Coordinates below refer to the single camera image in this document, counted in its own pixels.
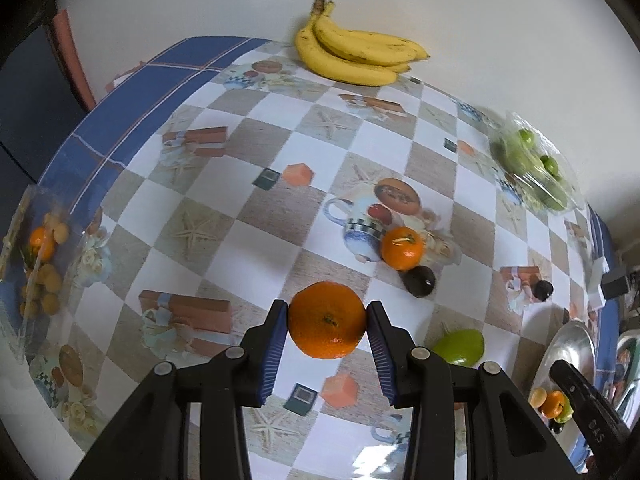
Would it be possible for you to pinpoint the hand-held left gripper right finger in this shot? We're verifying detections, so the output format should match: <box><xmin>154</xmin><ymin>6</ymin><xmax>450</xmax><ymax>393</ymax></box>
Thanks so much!
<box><xmin>366</xmin><ymin>301</ymin><xmax>573</xmax><ymax>480</ymax></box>

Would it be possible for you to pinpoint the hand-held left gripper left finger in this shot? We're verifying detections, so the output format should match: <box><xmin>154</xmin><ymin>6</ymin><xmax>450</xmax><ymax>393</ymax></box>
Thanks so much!
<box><xmin>67</xmin><ymin>299</ymin><xmax>290</xmax><ymax>480</ymax></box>

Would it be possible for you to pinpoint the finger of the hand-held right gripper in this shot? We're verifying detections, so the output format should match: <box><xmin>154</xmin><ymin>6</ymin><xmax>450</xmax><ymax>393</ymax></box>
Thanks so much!
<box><xmin>550</xmin><ymin>360</ymin><xmax>598</xmax><ymax>413</ymax></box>

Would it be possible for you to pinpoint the round metal bowl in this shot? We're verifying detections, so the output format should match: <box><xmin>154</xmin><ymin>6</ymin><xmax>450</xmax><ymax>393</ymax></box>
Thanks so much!
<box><xmin>522</xmin><ymin>319</ymin><xmax>603</xmax><ymax>473</ymax></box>

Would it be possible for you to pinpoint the pear-shaped green guava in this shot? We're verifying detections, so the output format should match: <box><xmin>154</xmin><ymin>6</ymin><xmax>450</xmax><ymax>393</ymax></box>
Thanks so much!
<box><xmin>431</xmin><ymin>329</ymin><xmax>486</xmax><ymax>366</ymax></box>

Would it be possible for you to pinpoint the black charger box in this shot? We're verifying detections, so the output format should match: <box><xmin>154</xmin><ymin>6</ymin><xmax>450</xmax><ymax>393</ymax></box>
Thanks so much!
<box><xmin>600</xmin><ymin>270</ymin><xmax>640</xmax><ymax>301</ymax></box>

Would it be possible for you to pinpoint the pile of green guavas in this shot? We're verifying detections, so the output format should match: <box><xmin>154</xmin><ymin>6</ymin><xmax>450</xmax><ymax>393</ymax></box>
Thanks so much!
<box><xmin>500</xmin><ymin>129</ymin><xmax>571</xmax><ymax>211</ymax></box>

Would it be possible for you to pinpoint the bunch of tan longans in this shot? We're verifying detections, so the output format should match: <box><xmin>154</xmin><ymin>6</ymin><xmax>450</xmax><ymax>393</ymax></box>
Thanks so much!
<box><xmin>20</xmin><ymin>212</ymin><xmax>71</xmax><ymax>318</ymax></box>

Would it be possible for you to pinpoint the small orange mandarin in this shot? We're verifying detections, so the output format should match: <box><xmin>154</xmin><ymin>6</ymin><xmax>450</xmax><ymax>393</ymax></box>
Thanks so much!
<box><xmin>28</xmin><ymin>227</ymin><xmax>57</xmax><ymax>262</ymax></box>

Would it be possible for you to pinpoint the clear bag of longans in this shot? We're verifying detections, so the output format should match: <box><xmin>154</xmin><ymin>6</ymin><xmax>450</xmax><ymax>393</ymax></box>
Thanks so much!
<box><xmin>0</xmin><ymin>185</ymin><xmax>108</xmax><ymax>366</ymax></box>

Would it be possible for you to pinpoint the bunch of yellow bananas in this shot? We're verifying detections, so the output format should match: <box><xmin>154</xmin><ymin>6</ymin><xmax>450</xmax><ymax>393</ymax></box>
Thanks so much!
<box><xmin>294</xmin><ymin>0</ymin><xmax>431</xmax><ymax>87</ymax></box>

